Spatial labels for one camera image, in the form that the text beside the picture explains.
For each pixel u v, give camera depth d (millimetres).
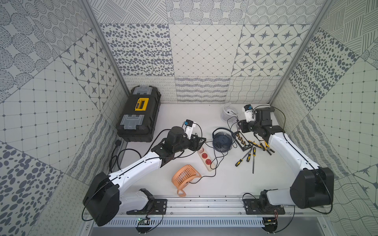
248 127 739
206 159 881
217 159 907
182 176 720
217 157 916
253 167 880
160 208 731
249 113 751
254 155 927
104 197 395
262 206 681
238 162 888
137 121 880
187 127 687
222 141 915
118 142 1011
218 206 751
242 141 978
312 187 411
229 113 1072
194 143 685
